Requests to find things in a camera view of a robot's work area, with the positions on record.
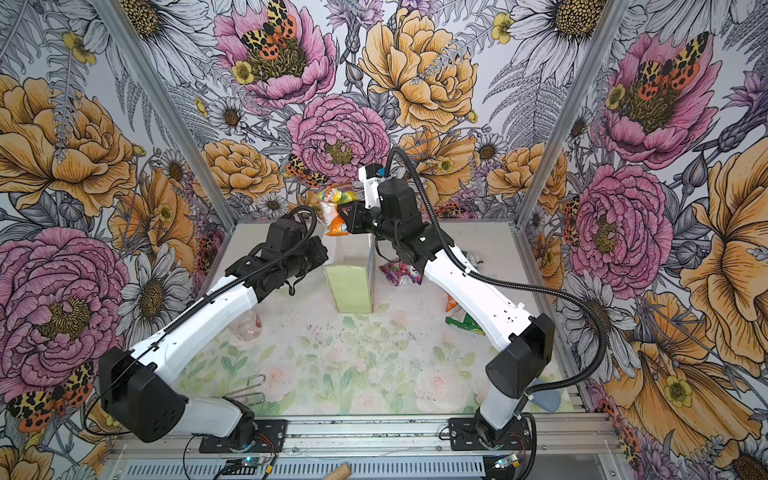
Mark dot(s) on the wooden stick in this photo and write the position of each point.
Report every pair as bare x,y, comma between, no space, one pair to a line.
342,472

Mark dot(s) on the green snack bag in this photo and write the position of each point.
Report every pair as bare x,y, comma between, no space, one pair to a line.
465,322

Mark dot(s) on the aluminium front rail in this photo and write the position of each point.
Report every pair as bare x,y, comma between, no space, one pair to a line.
326,437

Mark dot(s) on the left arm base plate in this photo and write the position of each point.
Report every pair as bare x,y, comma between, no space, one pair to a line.
254,436

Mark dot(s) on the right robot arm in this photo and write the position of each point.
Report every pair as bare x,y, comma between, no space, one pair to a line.
523,342

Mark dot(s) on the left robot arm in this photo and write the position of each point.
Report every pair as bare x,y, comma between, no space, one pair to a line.
137,383

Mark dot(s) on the teal Fox's candy bag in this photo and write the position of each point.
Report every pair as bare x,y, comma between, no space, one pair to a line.
473,259

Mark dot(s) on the orange Fox's candy bag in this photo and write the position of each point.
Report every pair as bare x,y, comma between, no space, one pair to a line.
330,200

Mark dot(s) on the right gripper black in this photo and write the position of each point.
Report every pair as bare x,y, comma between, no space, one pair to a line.
356,216

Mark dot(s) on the white green paper bag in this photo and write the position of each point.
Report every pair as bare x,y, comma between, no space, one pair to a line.
350,272

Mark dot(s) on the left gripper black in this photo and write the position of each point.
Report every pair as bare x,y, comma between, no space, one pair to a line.
315,244

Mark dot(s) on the orange corn chips bag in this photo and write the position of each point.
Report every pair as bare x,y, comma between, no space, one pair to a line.
451,304

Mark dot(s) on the green circuit board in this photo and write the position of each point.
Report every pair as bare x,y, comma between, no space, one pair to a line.
247,462

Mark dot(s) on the purple pink candy bag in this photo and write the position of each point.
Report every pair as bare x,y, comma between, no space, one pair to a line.
399,274

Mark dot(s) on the clear plastic cup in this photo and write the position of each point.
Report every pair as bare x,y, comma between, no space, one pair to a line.
247,327

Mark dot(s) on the grey blue oval pad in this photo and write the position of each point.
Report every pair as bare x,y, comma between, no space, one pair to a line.
549,401

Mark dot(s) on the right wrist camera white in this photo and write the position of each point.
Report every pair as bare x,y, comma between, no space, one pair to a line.
372,176

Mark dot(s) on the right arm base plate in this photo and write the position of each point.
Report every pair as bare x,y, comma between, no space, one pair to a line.
475,434

